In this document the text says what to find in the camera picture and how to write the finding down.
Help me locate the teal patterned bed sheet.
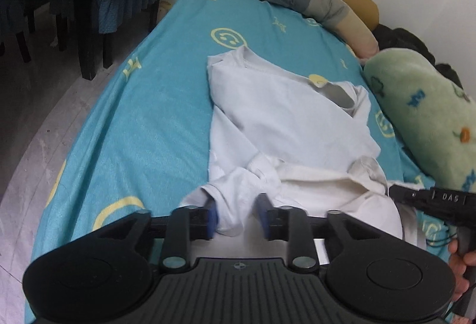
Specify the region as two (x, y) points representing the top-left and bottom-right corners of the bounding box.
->
(23, 0), (462, 324)

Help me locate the right hand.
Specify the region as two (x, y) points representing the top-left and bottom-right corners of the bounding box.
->
(448, 240), (476, 301)

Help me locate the green fleece blanket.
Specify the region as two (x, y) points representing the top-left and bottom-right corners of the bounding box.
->
(363, 48), (475, 192)

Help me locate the white t-shirt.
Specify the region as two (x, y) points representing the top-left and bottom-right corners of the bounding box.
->
(183, 47), (425, 258)

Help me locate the black clothing pile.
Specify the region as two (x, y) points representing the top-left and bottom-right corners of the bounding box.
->
(372, 24), (463, 88)

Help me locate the black cable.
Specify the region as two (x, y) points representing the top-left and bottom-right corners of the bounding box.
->
(425, 228), (460, 248)

